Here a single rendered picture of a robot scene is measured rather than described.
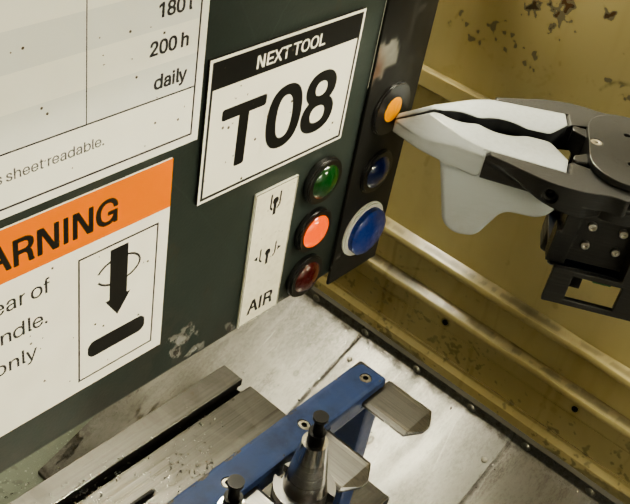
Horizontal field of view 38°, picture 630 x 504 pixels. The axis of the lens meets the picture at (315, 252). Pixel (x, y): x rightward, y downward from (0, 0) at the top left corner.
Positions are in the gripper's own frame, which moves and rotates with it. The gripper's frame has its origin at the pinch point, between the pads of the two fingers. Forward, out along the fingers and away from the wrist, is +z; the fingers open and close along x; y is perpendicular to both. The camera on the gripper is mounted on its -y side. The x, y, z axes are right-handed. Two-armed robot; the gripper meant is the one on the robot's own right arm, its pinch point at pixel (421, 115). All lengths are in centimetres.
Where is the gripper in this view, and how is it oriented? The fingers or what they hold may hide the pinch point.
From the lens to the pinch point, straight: 49.5
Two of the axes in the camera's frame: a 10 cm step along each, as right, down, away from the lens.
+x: 2.0, -5.8, 7.9
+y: -1.5, 7.8, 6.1
